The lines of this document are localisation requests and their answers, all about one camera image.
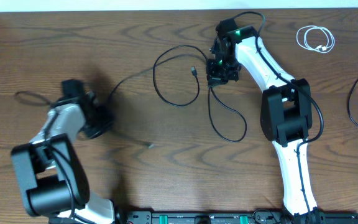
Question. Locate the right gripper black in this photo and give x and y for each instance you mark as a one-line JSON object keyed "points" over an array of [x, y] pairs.
{"points": [[214, 78]]}

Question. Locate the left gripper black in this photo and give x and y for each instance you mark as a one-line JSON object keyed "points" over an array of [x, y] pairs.
{"points": [[109, 119]]}

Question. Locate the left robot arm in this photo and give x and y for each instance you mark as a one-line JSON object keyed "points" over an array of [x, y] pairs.
{"points": [[51, 179]]}

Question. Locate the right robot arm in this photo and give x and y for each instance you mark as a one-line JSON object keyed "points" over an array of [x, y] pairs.
{"points": [[285, 114]]}

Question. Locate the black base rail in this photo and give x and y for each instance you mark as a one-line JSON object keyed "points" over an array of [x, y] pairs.
{"points": [[261, 216]]}

